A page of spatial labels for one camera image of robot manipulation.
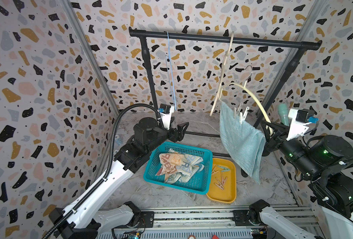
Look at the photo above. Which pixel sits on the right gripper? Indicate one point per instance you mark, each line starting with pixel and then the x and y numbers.
pixel 280 139

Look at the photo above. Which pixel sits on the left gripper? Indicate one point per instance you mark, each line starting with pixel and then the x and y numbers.
pixel 174 132

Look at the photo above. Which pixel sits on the cream plastic hanger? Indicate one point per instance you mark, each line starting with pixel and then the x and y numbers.
pixel 262 109

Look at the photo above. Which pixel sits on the light teal towel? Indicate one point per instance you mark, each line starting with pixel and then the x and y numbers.
pixel 243 142

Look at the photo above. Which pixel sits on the cream RABBIT lettered towel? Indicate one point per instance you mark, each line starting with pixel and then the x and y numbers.
pixel 173 162

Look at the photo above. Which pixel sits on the cream towel blue cartoon print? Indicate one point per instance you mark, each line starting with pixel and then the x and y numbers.
pixel 178 177

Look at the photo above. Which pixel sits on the yellow clothespin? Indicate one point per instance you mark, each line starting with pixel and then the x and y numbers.
pixel 214 171

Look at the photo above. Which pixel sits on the green clothespin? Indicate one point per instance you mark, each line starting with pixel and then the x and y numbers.
pixel 223 168

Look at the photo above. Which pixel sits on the beige pink clothespin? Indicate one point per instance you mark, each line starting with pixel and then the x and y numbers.
pixel 219 185

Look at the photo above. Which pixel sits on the blue wire hanger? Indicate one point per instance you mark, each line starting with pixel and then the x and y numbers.
pixel 170 72

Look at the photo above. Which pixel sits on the beige plastic hanger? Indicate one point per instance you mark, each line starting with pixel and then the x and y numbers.
pixel 223 69

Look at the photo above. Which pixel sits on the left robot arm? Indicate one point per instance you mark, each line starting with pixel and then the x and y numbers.
pixel 110 173

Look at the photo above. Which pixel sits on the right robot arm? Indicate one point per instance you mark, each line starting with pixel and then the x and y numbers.
pixel 321 165

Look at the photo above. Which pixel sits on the mint green microphone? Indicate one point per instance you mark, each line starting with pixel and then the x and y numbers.
pixel 283 112

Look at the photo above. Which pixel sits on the teal plastic basket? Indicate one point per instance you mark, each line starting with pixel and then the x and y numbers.
pixel 198 184

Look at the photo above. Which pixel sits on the yellow plastic tray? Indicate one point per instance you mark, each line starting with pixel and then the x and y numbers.
pixel 229 194

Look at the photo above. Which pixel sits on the black clothes rack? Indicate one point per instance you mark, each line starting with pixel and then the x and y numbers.
pixel 224 37

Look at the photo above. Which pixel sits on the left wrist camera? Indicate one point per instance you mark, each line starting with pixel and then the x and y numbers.
pixel 166 112

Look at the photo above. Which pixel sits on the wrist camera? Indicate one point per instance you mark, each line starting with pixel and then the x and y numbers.
pixel 300 121
pixel 166 112

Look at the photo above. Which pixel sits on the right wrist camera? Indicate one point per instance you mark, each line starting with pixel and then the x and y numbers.
pixel 300 121

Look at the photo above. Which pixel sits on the aluminium rail base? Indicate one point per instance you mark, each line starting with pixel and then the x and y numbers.
pixel 201 222

